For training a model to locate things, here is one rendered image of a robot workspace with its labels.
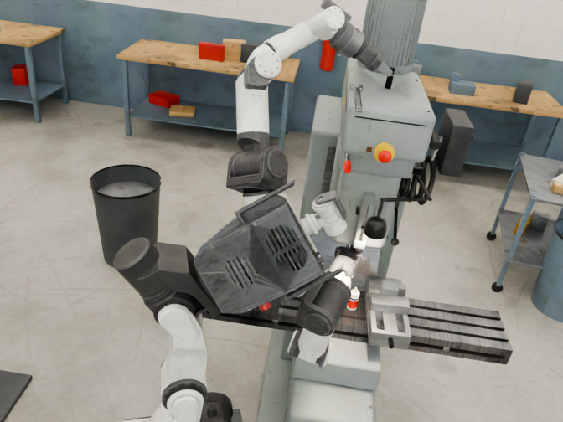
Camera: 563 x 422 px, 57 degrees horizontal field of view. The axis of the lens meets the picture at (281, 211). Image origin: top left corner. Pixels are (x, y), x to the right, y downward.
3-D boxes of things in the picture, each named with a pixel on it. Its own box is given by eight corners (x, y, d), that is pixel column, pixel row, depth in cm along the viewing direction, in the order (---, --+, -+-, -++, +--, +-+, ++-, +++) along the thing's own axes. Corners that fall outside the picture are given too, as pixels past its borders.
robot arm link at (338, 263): (352, 284, 190) (342, 301, 180) (324, 277, 194) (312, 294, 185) (353, 257, 184) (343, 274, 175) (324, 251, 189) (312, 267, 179)
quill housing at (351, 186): (385, 253, 189) (405, 175, 173) (329, 244, 190) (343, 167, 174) (382, 225, 206) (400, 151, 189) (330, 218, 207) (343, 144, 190)
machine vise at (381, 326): (407, 350, 197) (414, 329, 191) (368, 345, 197) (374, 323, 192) (397, 291, 227) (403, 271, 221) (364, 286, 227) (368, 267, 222)
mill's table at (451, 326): (507, 365, 207) (513, 351, 202) (201, 318, 212) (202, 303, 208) (493, 325, 226) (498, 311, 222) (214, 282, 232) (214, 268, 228)
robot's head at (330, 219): (322, 244, 148) (349, 229, 148) (308, 218, 143) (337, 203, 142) (316, 230, 154) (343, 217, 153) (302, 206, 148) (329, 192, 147)
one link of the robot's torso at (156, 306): (141, 311, 140) (178, 290, 139) (141, 279, 151) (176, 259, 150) (167, 338, 147) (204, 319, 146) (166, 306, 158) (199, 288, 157)
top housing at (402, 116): (425, 167, 156) (439, 115, 148) (338, 154, 158) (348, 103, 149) (410, 113, 197) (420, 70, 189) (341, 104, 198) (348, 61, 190)
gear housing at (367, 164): (411, 181, 170) (419, 153, 165) (338, 170, 171) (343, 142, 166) (402, 141, 199) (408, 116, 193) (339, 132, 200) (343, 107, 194)
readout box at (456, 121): (462, 178, 202) (477, 128, 192) (439, 175, 203) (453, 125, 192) (453, 156, 220) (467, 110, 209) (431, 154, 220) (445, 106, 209)
